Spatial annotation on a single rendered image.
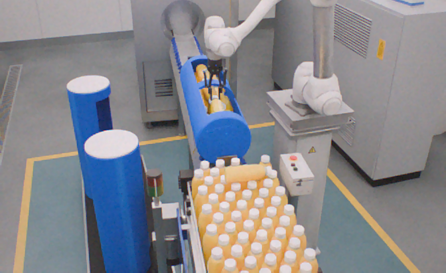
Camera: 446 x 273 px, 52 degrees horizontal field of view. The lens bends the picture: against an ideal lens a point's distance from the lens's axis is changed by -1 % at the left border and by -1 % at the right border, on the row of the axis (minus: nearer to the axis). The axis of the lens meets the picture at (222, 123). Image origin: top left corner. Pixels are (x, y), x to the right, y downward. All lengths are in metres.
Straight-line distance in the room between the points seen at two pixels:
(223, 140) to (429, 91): 1.97
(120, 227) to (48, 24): 4.96
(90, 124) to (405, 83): 2.26
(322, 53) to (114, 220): 1.40
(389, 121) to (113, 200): 2.17
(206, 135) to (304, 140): 0.65
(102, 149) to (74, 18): 4.88
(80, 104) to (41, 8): 4.13
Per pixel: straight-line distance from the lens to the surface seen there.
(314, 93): 2.41
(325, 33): 2.30
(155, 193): 1.83
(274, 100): 2.78
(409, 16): 3.41
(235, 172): 1.97
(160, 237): 2.00
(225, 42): 2.11
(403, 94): 3.65
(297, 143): 2.65
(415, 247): 3.55
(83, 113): 3.16
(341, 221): 3.60
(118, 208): 2.55
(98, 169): 2.42
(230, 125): 2.27
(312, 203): 2.97
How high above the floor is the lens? 2.29
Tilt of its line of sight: 29 degrees down
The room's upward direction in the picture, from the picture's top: straight up
